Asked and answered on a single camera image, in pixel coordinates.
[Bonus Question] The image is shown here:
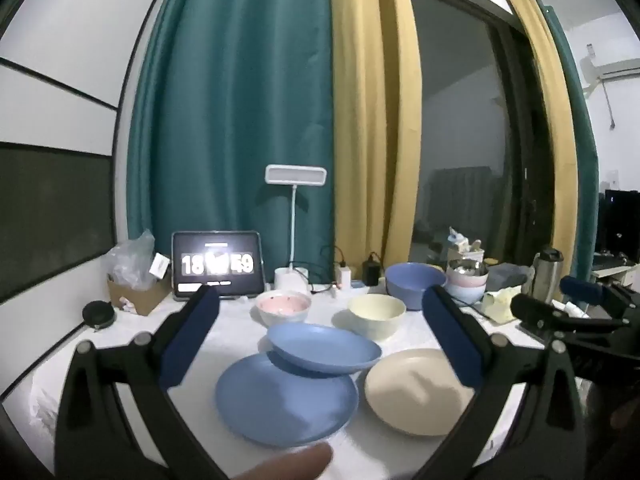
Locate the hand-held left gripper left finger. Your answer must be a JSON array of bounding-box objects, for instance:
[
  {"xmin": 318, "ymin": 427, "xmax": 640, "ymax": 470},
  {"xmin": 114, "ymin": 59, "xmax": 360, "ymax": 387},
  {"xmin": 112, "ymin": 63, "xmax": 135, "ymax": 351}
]
[{"xmin": 54, "ymin": 285, "xmax": 228, "ymax": 480}]

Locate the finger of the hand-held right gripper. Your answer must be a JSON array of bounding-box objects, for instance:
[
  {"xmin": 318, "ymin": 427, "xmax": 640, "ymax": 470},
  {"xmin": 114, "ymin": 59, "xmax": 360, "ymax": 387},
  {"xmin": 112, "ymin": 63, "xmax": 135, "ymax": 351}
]
[
  {"xmin": 510, "ymin": 292, "xmax": 632, "ymax": 343},
  {"xmin": 559, "ymin": 275, "xmax": 640, "ymax": 311}
]

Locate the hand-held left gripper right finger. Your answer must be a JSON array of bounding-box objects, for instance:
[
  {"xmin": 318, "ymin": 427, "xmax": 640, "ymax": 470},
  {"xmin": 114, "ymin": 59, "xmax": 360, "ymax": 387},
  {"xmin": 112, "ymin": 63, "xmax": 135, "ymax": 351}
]
[{"xmin": 410, "ymin": 284, "xmax": 588, "ymax": 480}]

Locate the pink speckled bowl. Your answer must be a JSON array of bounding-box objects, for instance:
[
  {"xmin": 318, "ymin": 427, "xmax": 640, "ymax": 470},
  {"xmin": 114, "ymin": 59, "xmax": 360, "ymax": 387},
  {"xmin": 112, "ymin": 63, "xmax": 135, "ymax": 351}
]
[{"xmin": 255, "ymin": 290, "xmax": 313, "ymax": 330}]

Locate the blue plastic plate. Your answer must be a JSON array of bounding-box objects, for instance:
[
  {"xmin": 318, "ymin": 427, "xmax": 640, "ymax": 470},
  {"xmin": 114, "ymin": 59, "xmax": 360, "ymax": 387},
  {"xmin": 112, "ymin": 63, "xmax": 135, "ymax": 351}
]
[
  {"xmin": 215, "ymin": 354, "xmax": 359, "ymax": 449},
  {"xmin": 266, "ymin": 323, "xmax": 383, "ymax": 376}
]

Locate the person's left hand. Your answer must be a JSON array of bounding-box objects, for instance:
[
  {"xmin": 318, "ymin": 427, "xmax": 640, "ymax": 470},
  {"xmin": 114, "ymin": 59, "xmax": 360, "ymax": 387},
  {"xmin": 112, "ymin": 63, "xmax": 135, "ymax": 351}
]
[{"xmin": 227, "ymin": 442, "xmax": 335, "ymax": 480}]

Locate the yellow tissue pack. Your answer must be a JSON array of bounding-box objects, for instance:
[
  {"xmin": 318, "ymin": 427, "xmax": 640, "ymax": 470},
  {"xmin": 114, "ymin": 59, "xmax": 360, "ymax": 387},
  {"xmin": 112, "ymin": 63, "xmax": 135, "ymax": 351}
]
[{"xmin": 481, "ymin": 285, "xmax": 523, "ymax": 323}]

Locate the steel thermos flask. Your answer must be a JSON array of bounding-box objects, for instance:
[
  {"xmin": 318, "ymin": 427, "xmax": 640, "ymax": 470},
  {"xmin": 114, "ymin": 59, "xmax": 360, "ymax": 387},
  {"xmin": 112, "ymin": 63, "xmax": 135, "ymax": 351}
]
[{"xmin": 530, "ymin": 246, "xmax": 565, "ymax": 306}]

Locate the gray cloth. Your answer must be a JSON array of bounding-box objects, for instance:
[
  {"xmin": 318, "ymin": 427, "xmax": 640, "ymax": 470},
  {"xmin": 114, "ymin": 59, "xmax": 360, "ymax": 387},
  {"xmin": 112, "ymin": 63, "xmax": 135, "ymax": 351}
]
[{"xmin": 487, "ymin": 264, "xmax": 535, "ymax": 293}]

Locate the pale blue bowl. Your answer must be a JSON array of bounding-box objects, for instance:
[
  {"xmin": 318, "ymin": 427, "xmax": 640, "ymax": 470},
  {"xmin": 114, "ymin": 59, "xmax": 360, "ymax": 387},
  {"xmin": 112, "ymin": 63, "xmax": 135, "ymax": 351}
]
[{"xmin": 445, "ymin": 282, "xmax": 487, "ymax": 306}]

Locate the pale pink bowl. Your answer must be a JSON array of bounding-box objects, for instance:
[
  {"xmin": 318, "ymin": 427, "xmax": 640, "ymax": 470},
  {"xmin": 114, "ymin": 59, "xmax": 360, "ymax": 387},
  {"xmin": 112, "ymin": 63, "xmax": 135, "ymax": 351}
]
[{"xmin": 446, "ymin": 265, "xmax": 490, "ymax": 288}]

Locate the beige plate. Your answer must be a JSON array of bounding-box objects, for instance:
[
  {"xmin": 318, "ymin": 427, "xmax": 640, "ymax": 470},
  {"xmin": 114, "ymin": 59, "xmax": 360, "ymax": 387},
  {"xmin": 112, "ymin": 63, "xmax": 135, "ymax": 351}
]
[{"xmin": 364, "ymin": 349, "xmax": 483, "ymax": 437}]

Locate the large blue bowl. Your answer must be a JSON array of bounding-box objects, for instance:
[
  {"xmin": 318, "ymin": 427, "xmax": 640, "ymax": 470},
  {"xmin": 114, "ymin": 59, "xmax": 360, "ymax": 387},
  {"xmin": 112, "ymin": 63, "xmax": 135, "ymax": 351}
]
[{"xmin": 384, "ymin": 262, "xmax": 447, "ymax": 311}]

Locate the steel bowl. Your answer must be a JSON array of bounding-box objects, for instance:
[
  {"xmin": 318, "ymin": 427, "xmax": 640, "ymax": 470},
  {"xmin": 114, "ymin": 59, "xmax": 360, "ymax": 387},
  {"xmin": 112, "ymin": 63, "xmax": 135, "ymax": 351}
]
[{"xmin": 450, "ymin": 259, "xmax": 485, "ymax": 277}]

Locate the black monitor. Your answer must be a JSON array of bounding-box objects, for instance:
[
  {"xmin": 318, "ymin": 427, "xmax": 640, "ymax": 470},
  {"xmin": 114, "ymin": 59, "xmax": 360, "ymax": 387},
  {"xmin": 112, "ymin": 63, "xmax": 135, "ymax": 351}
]
[{"xmin": 597, "ymin": 189, "xmax": 640, "ymax": 253}]

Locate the clock display tablet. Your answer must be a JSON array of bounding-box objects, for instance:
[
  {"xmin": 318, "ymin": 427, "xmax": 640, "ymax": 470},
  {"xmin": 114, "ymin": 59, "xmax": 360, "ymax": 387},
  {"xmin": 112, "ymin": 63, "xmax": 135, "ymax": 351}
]
[{"xmin": 171, "ymin": 230, "xmax": 266, "ymax": 302}]

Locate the cream bowl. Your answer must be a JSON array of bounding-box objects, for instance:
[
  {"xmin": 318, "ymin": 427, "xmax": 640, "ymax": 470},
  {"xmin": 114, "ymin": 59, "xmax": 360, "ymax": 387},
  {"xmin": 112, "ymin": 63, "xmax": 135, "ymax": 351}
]
[{"xmin": 347, "ymin": 294, "xmax": 407, "ymax": 343}]

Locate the white basket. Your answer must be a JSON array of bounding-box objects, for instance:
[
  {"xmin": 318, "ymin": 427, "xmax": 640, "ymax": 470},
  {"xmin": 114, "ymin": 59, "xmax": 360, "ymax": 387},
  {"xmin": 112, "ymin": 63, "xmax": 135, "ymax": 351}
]
[{"xmin": 446, "ymin": 240, "xmax": 485, "ymax": 263}]

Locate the black round device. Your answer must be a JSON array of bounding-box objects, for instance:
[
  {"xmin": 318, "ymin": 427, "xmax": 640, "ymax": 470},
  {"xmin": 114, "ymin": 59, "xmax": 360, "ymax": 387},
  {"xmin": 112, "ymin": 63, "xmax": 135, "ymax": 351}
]
[{"xmin": 82, "ymin": 301, "xmax": 117, "ymax": 331}]

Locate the clear plastic bag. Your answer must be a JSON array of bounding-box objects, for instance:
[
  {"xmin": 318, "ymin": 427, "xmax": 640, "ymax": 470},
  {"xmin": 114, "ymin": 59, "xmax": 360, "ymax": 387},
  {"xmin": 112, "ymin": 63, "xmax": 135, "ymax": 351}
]
[{"xmin": 104, "ymin": 229, "xmax": 157, "ymax": 291}]

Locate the black power adapter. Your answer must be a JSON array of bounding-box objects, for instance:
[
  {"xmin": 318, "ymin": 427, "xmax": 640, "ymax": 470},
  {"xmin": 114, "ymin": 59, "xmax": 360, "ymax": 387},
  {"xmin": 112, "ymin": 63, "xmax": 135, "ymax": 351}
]
[{"xmin": 362, "ymin": 255, "xmax": 385, "ymax": 287}]

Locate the teal curtain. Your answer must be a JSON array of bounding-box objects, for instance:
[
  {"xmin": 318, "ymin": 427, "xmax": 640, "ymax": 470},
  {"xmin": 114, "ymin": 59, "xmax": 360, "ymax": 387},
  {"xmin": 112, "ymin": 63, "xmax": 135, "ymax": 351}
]
[
  {"xmin": 542, "ymin": 5, "xmax": 601, "ymax": 281},
  {"xmin": 125, "ymin": 0, "xmax": 335, "ymax": 271}
]

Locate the yellow curtain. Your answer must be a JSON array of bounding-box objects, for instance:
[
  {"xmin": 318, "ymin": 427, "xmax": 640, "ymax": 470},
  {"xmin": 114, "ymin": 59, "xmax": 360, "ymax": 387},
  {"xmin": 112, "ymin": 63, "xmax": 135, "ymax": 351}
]
[
  {"xmin": 327, "ymin": 0, "xmax": 423, "ymax": 281},
  {"xmin": 500, "ymin": 0, "xmax": 581, "ymax": 291}
]

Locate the white desk lamp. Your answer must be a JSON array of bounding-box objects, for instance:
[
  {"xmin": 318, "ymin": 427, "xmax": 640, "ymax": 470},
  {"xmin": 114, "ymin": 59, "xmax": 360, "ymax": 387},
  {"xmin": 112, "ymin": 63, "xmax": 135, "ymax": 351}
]
[{"xmin": 265, "ymin": 164, "xmax": 328, "ymax": 293}]

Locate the dark glass door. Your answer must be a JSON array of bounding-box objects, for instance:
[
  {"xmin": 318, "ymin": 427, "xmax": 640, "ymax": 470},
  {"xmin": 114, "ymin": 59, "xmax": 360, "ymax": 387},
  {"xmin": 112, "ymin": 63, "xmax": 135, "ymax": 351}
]
[{"xmin": 405, "ymin": 0, "xmax": 531, "ymax": 271}]

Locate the air conditioner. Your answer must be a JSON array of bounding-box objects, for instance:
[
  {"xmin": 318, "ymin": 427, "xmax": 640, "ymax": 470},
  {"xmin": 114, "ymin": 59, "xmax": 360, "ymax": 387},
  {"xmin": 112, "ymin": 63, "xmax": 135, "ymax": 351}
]
[{"xmin": 580, "ymin": 55, "xmax": 640, "ymax": 83}]

